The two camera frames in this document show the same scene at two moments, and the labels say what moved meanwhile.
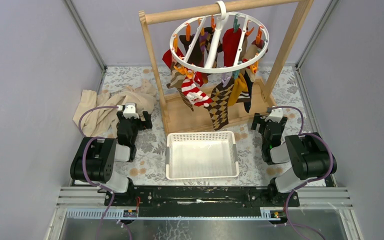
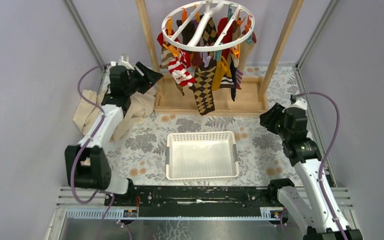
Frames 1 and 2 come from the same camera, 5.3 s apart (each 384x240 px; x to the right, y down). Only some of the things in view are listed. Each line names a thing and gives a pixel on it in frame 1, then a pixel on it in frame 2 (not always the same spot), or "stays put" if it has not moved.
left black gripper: [143, 124] -> [150, 76]
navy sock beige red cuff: [248, 105] -> [234, 64]
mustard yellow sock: [240, 86] -> [222, 69]
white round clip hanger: [220, 10] -> [209, 15]
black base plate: [201, 201] stays put
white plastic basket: [201, 154] stays put
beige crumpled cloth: [96, 115] stays put
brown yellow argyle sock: [218, 106] -> [203, 87]
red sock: [231, 41] -> [223, 23]
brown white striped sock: [244, 97] -> [227, 82]
